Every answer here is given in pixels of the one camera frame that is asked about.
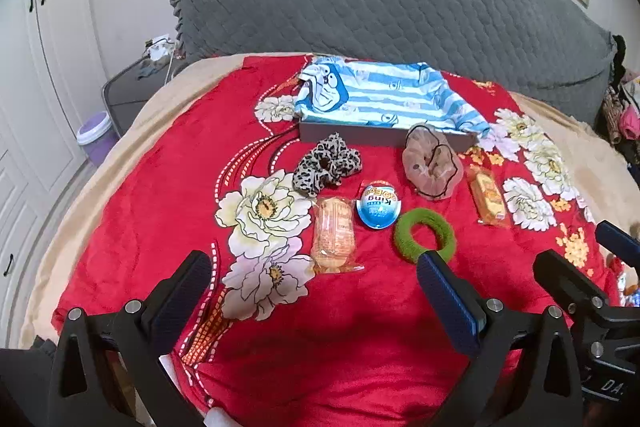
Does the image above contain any red floral blanket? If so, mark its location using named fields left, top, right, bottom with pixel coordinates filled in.
left=50, top=53, right=626, bottom=427

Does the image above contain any white wardrobe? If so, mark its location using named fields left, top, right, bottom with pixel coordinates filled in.
left=0, top=0, right=108, bottom=333

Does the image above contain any grey quilted headboard cover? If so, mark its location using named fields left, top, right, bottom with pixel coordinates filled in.
left=167, top=0, right=618, bottom=122

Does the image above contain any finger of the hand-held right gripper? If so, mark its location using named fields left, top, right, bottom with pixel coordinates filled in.
left=595, top=219, right=640, bottom=268
left=532, top=251, right=615, bottom=313

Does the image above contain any beige sheer scrunchie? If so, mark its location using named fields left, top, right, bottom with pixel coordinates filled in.
left=402, top=123, right=466, bottom=200

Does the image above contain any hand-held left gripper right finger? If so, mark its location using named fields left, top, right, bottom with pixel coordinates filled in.
left=416, top=251, right=586, bottom=427

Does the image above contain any green fuzzy scrunchie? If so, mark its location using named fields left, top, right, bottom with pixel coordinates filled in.
left=393, top=208, right=457, bottom=265

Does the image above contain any purple waste bin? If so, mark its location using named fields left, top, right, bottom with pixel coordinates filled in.
left=76, top=111, right=121, bottom=168

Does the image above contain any pile of clothes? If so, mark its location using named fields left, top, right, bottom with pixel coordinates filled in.
left=597, top=34, right=640, bottom=158

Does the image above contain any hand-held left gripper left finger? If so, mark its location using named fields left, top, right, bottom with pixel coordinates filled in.
left=49, top=251, right=211, bottom=427

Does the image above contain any orange biscuit packet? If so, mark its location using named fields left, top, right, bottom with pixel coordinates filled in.
left=309, top=195, right=366, bottom=275

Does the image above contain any white charger with cable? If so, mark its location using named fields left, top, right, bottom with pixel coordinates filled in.
left=145, top=36, right=179, bottom=82

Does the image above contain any yellow snack packet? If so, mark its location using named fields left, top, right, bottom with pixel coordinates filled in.
left=466, top=164, right=512, bottom=228

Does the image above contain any blue toy egg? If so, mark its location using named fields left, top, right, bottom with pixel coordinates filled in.
left=355, top=180, right=402, bottom=230

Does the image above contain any grey box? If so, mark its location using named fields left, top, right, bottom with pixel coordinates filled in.
left=298, top=117, right=478, bottom=154

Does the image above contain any leopard print scrunchie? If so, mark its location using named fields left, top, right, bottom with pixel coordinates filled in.
left=291, top=133, right=363, bottom=200

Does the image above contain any black side table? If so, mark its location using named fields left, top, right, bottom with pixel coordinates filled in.
left=102, top=54, right=188, bottom=132

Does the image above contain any blue-grey small cloth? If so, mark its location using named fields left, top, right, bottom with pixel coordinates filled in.
left=137, top=59, right=167, bottom=80

